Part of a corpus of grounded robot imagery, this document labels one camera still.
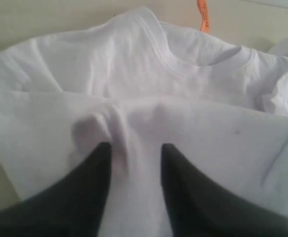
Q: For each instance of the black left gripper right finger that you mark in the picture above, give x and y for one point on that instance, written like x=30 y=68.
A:
x=199 y=207

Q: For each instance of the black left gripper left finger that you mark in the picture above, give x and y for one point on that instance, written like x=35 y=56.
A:
x=73 y=207

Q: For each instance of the white shirt with red print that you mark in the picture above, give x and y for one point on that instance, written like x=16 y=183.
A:
x=138 y=83

